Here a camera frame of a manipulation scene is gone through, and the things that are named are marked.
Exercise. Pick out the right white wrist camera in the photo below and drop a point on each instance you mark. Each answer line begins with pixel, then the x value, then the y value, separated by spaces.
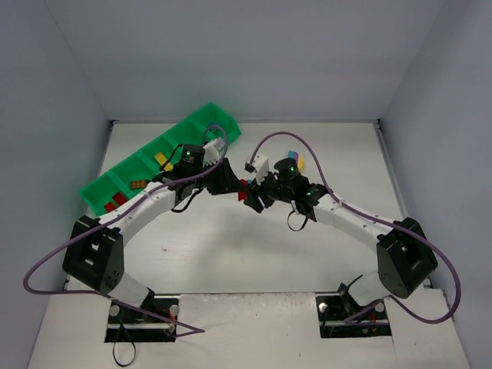
pixel 258 165

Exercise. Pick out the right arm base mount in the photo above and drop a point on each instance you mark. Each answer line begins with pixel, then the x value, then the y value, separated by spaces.
pixel 339 316

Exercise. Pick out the yellow long lego plate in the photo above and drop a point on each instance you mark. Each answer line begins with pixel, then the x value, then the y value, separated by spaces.
pixel 163 162

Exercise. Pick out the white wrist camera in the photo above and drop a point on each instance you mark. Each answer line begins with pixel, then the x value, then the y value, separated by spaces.
pixel 258 165
pixel 212 151

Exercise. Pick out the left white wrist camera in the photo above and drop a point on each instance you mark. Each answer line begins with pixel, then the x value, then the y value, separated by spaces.
pixel 212 151

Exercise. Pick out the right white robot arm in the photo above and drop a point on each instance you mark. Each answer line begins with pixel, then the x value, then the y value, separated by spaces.
pixel 404 261

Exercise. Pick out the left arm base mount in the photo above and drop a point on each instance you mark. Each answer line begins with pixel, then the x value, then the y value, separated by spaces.
pixel 126 328

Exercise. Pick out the small red lego brick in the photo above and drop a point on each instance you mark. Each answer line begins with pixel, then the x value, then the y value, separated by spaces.
pixel 109 207

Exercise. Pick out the green divided sorting tray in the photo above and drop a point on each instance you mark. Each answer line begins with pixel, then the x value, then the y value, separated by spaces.
pixel 141 164

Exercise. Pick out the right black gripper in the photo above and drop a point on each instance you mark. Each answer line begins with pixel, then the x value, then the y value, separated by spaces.
pixel 264 192

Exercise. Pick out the long red lego brick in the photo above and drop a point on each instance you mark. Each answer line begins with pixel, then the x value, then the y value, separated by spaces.
pixel 119 198

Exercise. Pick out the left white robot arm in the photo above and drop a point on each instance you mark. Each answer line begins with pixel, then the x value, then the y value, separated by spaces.
pixel 95 255

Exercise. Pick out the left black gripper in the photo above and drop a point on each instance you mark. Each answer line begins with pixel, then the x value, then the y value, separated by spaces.
pixel 219 180

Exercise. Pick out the brown lego plate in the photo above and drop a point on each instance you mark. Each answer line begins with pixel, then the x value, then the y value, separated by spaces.
pixel 138 184

